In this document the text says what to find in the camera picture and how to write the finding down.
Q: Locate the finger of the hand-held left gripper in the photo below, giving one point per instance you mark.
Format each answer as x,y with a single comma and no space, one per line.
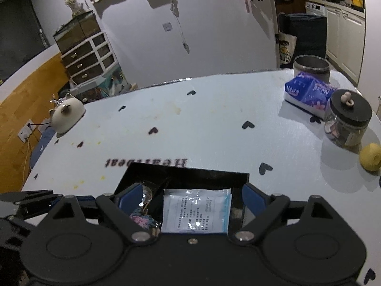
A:
29,199
15,226

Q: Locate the small clear plastic wrapper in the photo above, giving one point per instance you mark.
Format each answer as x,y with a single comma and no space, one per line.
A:
147,192

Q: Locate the round metal tin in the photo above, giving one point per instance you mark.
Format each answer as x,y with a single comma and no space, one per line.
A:
311,65

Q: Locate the white washing machine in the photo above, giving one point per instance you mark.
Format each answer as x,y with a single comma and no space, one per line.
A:
315,8

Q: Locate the printed tote bag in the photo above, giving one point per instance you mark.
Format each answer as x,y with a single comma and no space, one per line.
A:
287,50

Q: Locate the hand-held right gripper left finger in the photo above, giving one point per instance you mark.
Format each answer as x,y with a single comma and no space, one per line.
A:
131,198

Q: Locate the white kitchen cabinets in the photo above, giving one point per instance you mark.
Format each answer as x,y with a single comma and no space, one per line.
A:
345,41

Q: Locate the glass jar with black lid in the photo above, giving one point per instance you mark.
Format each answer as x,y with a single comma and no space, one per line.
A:
346,119

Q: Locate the clear printed plastic packet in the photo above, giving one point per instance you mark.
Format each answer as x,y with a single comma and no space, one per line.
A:
195,211

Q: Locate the white drawer cabinet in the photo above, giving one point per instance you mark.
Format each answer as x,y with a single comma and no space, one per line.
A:
89,58

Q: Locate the grey wall switch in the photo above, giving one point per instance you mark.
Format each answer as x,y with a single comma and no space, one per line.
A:
167,26

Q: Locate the white cat-shaped ceramic ornament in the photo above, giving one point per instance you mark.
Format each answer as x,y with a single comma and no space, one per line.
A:
68,114

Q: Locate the blue tissue pack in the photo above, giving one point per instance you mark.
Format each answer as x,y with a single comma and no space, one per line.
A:
309,93

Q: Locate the black bin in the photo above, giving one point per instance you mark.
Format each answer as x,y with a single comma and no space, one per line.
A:
306,35

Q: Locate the white wall socket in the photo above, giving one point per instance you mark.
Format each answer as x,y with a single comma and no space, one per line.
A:
27,130

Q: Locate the black box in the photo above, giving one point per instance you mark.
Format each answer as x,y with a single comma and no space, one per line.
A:
190,175

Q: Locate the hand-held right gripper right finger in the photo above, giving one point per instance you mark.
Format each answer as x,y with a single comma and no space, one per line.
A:
252,199

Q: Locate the dried flower bunch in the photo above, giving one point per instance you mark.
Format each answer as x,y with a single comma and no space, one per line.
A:
74,4

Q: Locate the white heart-print table cover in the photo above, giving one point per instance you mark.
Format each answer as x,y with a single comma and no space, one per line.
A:
208,125

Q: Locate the yellow round foam object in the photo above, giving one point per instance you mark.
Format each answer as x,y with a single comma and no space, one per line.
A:
371,157

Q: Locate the glass terrarium tank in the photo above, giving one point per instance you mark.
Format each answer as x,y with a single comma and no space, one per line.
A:
76,32

